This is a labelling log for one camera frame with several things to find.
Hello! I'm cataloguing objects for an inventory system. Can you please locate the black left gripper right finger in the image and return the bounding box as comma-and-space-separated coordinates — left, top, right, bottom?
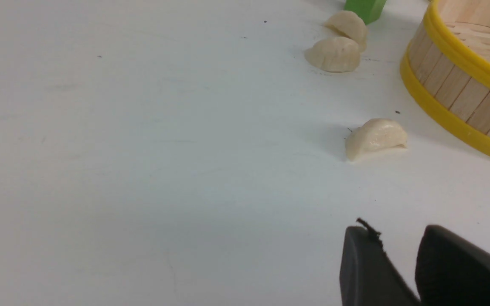
415, 225, 490, 306

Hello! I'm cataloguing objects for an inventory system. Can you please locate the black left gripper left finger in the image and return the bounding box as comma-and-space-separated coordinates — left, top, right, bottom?
340, 218, 422, 306

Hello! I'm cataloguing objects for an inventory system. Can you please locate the white dumpling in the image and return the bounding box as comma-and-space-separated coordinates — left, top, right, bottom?
345, 118, 408, 162
305, 37, 361, 72
323, 10, 369, 53

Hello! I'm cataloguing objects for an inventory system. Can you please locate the bamboo steamer tray yellow rim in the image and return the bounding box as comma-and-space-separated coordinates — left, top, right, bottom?
400, 0, 490, 157

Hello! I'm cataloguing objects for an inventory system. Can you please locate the green foam cube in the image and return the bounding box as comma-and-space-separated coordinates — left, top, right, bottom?
344, 0, 387, 25

